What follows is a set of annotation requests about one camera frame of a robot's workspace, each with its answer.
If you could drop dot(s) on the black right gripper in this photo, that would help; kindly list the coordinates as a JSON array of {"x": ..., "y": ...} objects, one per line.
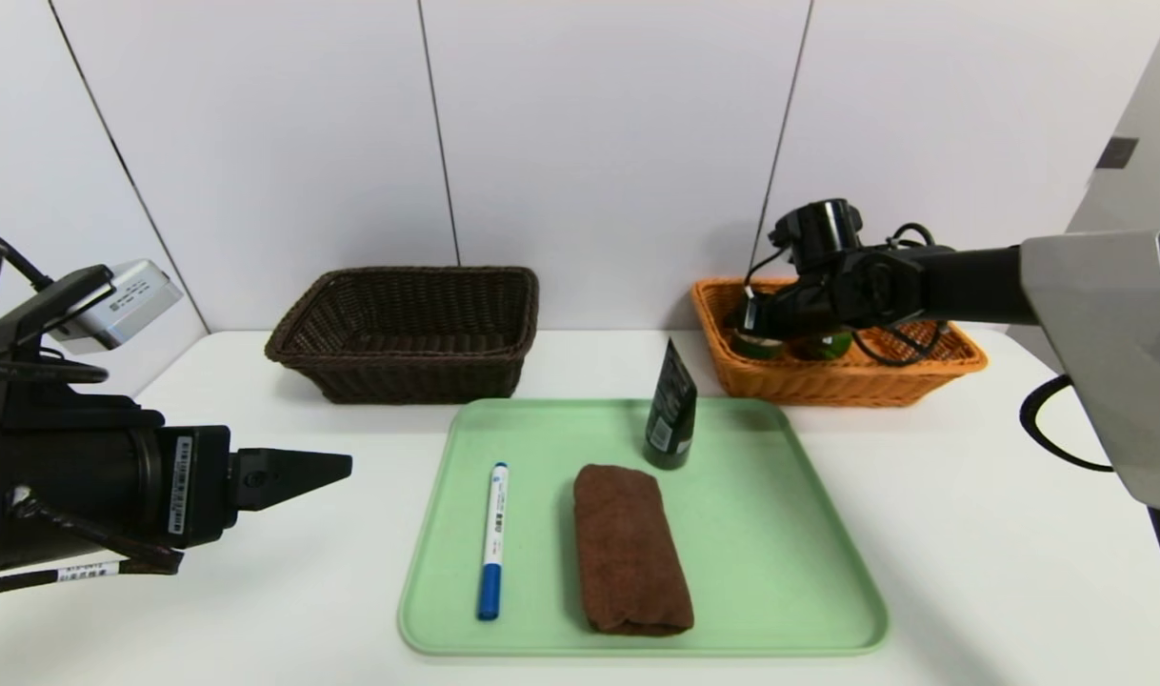
[{"x": 753, "y": 312}]

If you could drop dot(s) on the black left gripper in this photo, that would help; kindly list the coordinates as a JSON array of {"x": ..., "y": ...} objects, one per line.
[{"x": 193, "y": 486}]

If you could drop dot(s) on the tin can with pull tab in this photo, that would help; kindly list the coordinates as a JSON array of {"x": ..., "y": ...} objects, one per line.
[{"x": 756, "y": 345}]

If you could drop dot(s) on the green lime fruit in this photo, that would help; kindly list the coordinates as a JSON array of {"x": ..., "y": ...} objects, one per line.
[{"x": 828, "y": 345}]

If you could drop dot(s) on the black facial cleanser tube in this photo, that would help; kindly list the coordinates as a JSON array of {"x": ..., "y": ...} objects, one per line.
[{"x": 670, "y": 405}]

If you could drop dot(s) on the brown towel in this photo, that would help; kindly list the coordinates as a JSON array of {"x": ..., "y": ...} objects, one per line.
[{"x": 628, "y": 553}]

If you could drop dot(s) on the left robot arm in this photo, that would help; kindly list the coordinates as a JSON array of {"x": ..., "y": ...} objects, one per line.
[{"x": 56, "y": 486}]

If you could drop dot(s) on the orange wicker basket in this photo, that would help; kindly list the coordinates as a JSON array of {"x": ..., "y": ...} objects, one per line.
[{"x": 828, "y": 381}]

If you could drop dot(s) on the dark brown wicker basket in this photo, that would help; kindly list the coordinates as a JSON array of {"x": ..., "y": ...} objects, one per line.
[{"x": 409, "y": 329}]

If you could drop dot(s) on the white marker with blue cap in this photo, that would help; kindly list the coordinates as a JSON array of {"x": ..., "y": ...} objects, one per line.
[{"x": 494, "y": 534}]

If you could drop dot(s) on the light green plastic tray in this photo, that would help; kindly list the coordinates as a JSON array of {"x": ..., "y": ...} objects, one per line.
[{"x": 780, "y": 572}]

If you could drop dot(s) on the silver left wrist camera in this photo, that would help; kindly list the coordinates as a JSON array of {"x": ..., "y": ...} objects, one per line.
[{"x": 123, "y": 300}]

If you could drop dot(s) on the grey wall switch plate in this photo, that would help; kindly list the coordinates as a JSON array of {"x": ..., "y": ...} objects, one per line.
[{"x": 1117, "y": 152}]

